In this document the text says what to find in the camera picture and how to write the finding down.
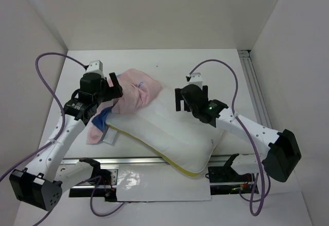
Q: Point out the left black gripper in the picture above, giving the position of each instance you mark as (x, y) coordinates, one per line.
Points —
(114, 92)

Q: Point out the aluminium side rail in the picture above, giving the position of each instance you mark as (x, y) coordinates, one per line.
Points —
(254, 88)

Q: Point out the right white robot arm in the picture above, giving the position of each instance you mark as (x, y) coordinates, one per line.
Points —
(278, 152)

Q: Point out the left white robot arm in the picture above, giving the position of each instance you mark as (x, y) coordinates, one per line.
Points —
(42, 181)

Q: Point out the white pillow yellow trim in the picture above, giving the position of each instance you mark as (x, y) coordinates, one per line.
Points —
(184, 142)

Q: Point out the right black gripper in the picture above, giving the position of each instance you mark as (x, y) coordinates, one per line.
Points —
(178, 100)

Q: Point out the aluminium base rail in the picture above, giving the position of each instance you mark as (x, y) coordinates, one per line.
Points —
(222, 178)

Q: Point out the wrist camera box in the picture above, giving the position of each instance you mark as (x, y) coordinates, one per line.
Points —
(95, 67)
(195, 79)

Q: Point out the pink blue printed pillowcase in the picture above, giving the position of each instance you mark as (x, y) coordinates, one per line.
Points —
(138, 88)

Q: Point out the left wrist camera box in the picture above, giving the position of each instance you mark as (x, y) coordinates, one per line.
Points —
(95, 67)

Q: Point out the white cover sheet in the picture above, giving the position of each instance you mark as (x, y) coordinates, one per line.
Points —
(155, 183)

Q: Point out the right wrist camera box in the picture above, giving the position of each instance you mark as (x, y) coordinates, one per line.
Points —
(195, 79)

